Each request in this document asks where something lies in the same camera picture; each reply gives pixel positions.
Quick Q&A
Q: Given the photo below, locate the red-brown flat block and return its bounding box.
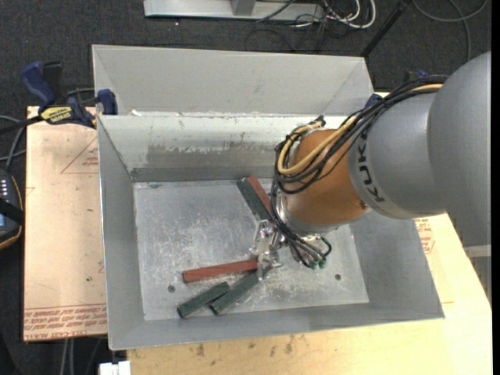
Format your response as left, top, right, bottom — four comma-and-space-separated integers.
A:
182, 259, 260, 284
246, 175, 274, 210

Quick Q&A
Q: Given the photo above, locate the grey metal bin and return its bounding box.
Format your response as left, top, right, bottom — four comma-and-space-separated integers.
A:
91, 44, 445, 352

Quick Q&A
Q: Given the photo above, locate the dark green flat block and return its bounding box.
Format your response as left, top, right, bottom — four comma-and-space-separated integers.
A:
209, 271, 261, 316
236, 177, 275, 223
176, 280, 231, 320

